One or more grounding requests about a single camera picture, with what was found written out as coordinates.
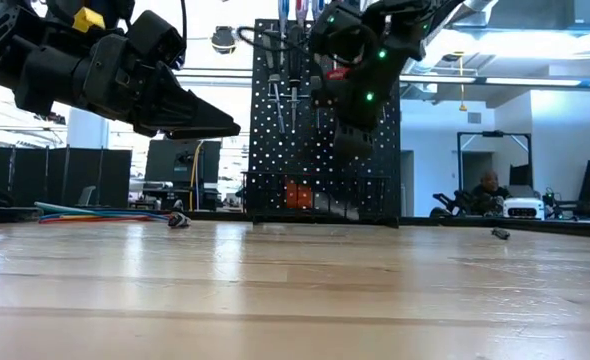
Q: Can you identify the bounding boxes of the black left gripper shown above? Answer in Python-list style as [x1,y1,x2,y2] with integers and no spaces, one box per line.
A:
[72,33,242,142]

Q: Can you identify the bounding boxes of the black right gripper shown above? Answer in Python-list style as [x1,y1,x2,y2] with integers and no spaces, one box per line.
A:
[315,117,377,223]

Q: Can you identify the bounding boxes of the black frame stand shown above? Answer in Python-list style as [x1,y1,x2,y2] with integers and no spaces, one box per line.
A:
[456,131,534,201]

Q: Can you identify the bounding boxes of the grey horizontal frame bar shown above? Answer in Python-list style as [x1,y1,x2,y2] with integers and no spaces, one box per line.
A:
[174,67,590,90]

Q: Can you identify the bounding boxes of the slim steel-shaft screwdriver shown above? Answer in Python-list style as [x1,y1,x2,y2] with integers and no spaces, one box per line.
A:
[277,0,291,39]

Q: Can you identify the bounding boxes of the black partition panels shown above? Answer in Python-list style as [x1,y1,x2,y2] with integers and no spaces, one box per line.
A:
[0,146,132,209]

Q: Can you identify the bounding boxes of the rainbow ribbon cable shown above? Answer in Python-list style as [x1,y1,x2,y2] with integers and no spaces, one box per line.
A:
[33,201,193,230]

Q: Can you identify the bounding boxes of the person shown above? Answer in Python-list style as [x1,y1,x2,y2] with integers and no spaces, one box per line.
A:
[469,169,512,217]

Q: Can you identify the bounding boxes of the white box device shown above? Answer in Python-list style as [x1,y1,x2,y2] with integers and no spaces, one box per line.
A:
[503,197,545,221]

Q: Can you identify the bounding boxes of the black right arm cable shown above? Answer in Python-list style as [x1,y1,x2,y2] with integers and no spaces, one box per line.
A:
[236,25,321,55]

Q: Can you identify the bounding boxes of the black dome camera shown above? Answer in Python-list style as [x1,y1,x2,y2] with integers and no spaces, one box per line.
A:
[210,25,237,55]

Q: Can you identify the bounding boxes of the black monitor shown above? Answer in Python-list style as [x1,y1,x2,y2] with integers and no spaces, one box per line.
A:
[144,138,222,184]

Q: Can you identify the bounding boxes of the orange-handled pliers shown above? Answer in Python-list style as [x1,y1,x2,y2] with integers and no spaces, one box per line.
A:
[284,180,315,210]

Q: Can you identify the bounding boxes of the yellow ceiling pendant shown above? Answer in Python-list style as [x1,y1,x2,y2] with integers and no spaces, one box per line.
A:
[456,52,469,113]

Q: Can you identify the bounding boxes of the yellow hanging cable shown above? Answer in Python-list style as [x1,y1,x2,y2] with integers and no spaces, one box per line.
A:
[188,139,206,210]

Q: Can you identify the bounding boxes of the black pegboard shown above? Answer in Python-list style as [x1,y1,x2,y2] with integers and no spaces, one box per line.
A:
[247,18,403,225]

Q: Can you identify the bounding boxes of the chrome tool holder rack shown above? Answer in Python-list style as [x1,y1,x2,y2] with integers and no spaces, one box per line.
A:
[267,74,322,107]

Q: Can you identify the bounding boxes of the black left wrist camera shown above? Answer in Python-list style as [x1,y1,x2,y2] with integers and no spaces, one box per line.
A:
[126,9,187,70]

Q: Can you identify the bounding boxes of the yellow sticker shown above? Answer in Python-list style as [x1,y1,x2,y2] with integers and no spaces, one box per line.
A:
[72,6,107,34]

